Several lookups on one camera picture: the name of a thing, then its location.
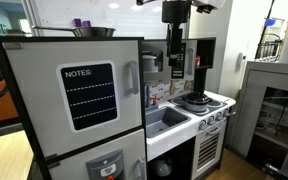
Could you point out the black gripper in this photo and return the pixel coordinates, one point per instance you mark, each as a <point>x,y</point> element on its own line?
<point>174,12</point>

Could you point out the white microwave cabinet door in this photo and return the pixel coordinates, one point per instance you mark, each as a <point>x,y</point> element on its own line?
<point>183,67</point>

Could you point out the grey pot on stove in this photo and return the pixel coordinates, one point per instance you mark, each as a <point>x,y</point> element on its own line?
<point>196,102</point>

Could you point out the white oven door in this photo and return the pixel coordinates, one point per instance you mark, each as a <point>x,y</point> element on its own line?
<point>208,147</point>

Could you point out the white fridge door lower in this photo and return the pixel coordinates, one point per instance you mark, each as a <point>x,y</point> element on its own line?
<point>123,158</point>

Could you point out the glass front cabinet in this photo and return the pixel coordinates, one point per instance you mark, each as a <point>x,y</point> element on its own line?
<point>261,131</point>

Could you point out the wooden toy spatula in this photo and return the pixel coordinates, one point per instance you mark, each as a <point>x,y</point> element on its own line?
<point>187,85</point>

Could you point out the wooden toy spoon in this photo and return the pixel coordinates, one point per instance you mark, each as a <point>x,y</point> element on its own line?
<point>172,87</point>

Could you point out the toy stove top burners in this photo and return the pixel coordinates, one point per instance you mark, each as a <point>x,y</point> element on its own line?
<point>212,105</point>

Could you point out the grey toy faucet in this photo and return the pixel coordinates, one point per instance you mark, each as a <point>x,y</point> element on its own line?
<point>148,101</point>

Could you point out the dark pan on top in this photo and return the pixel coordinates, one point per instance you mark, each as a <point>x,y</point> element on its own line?
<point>84,31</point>

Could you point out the grey toy sink basin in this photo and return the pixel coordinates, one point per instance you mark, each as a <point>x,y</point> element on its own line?
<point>162,120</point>

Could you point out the grey stove knob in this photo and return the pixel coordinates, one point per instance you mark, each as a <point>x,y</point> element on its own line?
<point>211,120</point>
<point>202,125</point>
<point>219,116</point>

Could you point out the grey kettle under sink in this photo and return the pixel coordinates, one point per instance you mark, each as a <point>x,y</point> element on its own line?
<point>162,167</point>

